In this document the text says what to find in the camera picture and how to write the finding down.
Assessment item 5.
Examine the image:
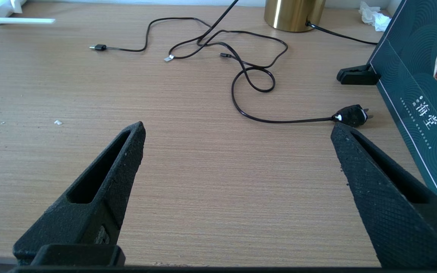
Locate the black plastic clip stand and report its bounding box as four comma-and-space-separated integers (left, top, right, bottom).
336, 64, 381, 85

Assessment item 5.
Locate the brass desk lamp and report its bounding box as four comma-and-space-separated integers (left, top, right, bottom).
264, 0, 326, 33

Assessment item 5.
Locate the black lamp power cable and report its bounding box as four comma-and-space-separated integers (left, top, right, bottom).
197, 0, 374, 128

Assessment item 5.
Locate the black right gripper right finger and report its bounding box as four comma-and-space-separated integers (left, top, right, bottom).
331, 122, 437, 268

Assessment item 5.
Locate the black USB cable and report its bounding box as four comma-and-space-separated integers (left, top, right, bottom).
90, 17, 289, 93

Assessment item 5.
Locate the crumpled white tissue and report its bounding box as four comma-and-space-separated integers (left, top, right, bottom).
358, 1, 392, 32

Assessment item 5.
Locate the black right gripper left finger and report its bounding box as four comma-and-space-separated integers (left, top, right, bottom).
13, 121, 146, 266

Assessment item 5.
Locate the short black lamp cord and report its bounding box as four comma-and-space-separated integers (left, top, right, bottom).
305, 21, 378, 46

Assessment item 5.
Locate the black cable with silver connector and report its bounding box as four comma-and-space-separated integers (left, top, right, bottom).
164, 30, 249, 69

